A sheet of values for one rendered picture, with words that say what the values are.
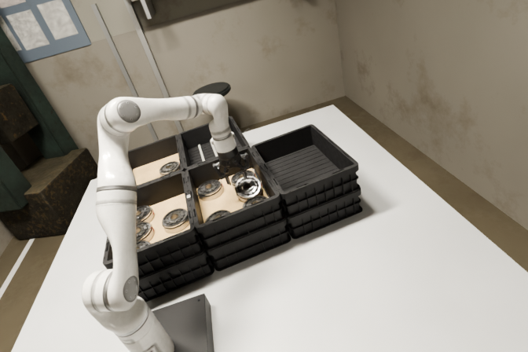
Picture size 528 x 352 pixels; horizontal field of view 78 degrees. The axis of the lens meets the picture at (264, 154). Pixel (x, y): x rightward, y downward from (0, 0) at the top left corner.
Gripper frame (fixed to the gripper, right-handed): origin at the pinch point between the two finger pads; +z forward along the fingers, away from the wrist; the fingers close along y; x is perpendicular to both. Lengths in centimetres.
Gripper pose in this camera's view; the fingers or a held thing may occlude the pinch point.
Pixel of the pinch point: (236, 178)
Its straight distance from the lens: 124.4
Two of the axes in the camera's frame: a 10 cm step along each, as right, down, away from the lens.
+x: -2.7, -4.5, 8.5
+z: 2.2, 8.3, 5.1
